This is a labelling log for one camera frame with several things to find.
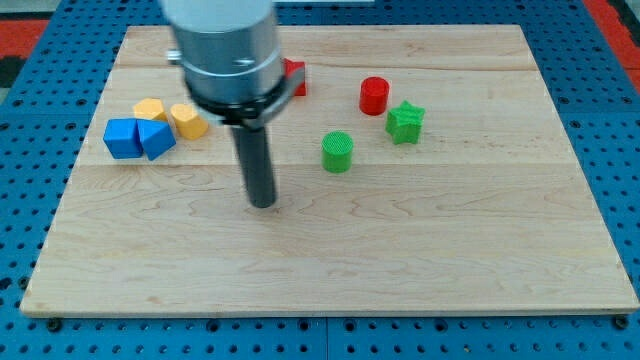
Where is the yellow hexagon block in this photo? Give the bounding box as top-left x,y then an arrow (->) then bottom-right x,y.
133,98 -> 168,122

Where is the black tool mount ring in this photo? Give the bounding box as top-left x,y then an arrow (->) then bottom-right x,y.
185,75 -> 294,130

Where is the green star block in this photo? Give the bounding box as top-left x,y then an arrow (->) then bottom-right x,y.
385,100 -> 426,145

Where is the green cylinder block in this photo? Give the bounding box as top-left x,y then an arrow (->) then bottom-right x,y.
321,131 -> 354,173

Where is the blue triangle block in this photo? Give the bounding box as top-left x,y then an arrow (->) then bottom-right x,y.
137,119 -> 176,161

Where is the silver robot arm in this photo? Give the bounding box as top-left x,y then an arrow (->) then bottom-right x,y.
159,0 -> 305,208

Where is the blue cube block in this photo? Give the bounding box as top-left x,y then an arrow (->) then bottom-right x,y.
103,118 -> 143,159

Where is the yellow cylinder block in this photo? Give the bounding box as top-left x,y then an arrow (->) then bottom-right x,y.
170,104 -> 209,140

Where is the red cylinder block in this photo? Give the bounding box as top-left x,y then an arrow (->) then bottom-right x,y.
359,76 -> 390,116

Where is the red star block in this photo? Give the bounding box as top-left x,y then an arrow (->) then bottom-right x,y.
283,58 -> 307,96

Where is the wooden board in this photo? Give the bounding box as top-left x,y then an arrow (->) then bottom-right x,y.
21,25 -> 639,318

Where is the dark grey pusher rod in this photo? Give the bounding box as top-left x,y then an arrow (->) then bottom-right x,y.
231,127 -> 277,208

